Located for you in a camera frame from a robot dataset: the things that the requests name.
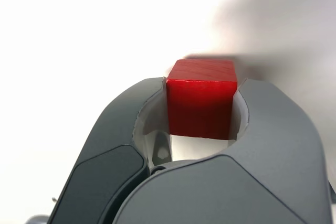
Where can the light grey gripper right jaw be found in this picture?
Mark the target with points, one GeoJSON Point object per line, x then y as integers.
{"type": "Point", "coordinates": [236, 192]}

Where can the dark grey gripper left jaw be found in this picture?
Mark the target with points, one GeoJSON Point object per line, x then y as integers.
{"type": "Point", "coordinates": [110, 140]}

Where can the red cube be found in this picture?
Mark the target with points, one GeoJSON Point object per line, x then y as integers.
{"type": "Point", "coordinates": [200, 103]}

